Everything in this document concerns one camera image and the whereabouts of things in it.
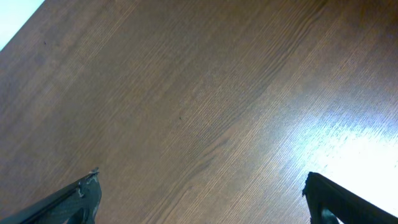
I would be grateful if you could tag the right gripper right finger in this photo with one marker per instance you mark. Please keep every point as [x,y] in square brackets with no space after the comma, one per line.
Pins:
[329,202]

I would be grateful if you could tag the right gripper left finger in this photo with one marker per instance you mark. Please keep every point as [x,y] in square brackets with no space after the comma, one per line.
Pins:
[76,203]

